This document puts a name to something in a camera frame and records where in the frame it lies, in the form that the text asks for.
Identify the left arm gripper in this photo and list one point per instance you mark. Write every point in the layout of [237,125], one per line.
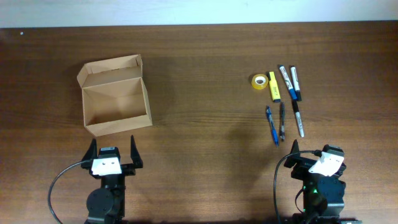
[129,170]

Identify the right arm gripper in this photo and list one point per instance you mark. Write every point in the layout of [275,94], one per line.
[302,167]

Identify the cardboard box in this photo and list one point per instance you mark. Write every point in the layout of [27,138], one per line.
[114,95]

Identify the yellow highlighter marker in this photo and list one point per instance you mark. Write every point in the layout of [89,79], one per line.
[274,87]

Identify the yellow tape roll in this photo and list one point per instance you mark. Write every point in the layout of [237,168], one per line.
[259,81]

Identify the white marker black cap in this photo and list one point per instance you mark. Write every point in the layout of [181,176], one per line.
[293,71]

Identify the white marker blue cap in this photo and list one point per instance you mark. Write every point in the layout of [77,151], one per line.
[287,82]

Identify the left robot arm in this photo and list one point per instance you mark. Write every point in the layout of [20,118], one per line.
[106,205]

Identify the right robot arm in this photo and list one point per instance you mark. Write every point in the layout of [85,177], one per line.
[322,190]

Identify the blue ballpoint pen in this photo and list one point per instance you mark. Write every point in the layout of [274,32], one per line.
[271,122]

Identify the black ballpoint pen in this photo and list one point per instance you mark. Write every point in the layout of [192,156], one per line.
[282,122]

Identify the black sharpie marker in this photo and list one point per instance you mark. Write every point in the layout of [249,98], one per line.
[298,118]

